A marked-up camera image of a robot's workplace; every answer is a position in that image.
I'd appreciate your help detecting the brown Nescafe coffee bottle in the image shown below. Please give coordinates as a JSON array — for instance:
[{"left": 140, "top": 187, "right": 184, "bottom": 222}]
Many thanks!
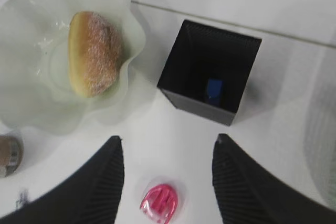
[{"left": 0, "top": 135, "right": 23, "bottom": 178}]

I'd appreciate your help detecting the green wavy glass plate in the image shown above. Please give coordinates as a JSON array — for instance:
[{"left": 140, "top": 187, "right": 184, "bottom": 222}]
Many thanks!
[{"left": 1, "top": 0, "right": 146, "bottom": 134}]

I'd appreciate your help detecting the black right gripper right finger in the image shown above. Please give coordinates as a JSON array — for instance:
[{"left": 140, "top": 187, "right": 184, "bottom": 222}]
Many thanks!
[{"left": 212, "top": 134, "right": 335, "bottom": 223}]

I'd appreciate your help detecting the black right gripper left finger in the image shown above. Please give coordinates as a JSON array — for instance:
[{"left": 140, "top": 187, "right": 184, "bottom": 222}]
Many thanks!
[{"left": 1, "top": 136, "right": 124, "bottom": 223}]

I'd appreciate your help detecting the green woven plastic basket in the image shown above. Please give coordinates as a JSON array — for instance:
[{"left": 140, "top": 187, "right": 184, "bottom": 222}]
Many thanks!
[{"left": 303, "top": 101, "right": 335, "bottom": 210}]

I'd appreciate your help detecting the black mesh pen holder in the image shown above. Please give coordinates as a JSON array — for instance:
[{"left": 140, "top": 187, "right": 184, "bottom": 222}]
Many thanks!
[{"left": 157, "top": 19, "right": 262, "bottom": 126}]

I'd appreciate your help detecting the sugared bread roll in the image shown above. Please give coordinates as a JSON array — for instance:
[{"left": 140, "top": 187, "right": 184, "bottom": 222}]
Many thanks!
[{"left": 68, "top": 11, "right": 122, "bottom": 98}]

